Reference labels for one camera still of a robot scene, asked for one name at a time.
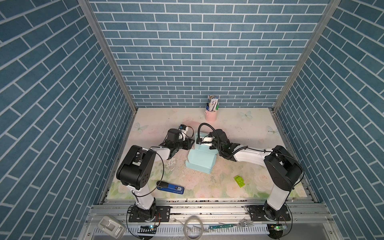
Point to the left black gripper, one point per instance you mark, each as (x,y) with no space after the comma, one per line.
(187,145)

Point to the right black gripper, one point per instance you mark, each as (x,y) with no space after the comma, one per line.
(211,134)

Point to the light blue paper box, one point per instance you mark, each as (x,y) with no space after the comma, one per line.
(201,158)

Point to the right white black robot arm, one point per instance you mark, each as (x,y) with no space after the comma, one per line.
(285,171)

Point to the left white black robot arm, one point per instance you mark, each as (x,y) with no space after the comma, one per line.
(135,170)

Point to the pink pen holder cup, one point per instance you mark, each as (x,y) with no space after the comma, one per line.
(211,116)

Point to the green plastic block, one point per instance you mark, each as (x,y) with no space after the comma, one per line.
(240,181)

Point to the blue black stapler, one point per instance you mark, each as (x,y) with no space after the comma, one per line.
(170,188)

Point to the metal fork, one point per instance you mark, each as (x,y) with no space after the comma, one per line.
(244,223)

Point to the white plastic holder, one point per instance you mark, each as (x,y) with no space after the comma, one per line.
(112,227)

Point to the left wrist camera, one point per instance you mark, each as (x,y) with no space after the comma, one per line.
(183,129)

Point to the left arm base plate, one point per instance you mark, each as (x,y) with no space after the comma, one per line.
(138,215)

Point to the aluminium frame rail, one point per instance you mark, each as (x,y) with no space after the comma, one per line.
(173,212)

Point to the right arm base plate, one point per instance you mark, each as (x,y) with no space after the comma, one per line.
(259,213)

